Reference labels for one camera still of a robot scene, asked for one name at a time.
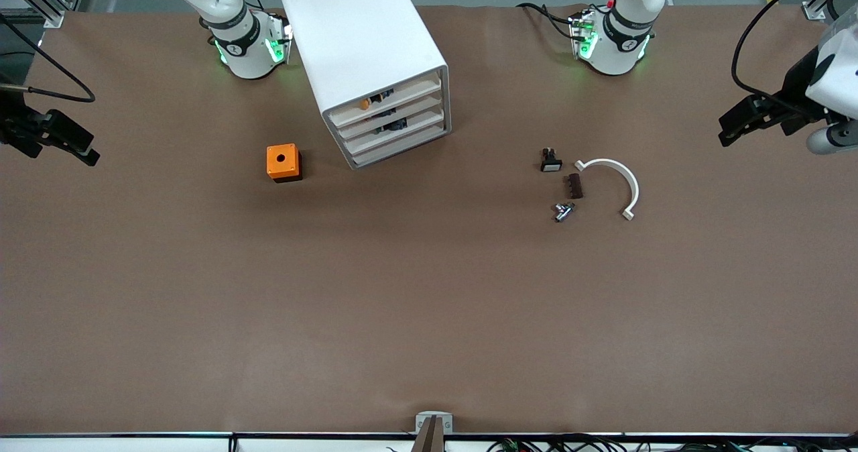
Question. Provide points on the orange button enclosure box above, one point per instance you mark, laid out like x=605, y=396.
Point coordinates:
x=288, y=158

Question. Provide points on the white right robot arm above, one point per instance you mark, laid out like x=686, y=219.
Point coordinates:
x=244, y=49

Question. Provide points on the black white push button switch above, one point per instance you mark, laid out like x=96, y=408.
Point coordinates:
x=551, y=163

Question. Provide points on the small black part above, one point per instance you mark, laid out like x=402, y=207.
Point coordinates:
x=382, y=112
x=383, y=95

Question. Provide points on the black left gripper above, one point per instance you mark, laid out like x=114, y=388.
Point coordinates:
x=795, y=80

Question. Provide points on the white curved plastic bracket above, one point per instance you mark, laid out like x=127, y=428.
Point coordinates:
x=629, y=177

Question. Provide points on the gray table clamp bracket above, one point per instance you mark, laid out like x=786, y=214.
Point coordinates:
x=423, y=420

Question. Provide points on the white drawer cabinet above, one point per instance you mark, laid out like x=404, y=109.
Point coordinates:
x=362, y=36

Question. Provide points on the green push button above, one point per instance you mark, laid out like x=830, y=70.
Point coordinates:
x=395, y=125

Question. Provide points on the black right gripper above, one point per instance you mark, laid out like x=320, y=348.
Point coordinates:
x=12, y=127

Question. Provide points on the white plastic drawer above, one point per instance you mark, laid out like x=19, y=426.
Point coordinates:
x=415, y=106
x=415, y=92
x=415, y=137
x=422, y=119

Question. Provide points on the brown terminal block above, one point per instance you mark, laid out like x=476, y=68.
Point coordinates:
x=575, y=186

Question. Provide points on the silver key switch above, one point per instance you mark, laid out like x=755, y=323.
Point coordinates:
x=563, y=212

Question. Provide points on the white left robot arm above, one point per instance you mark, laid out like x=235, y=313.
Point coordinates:
x=613, y=53

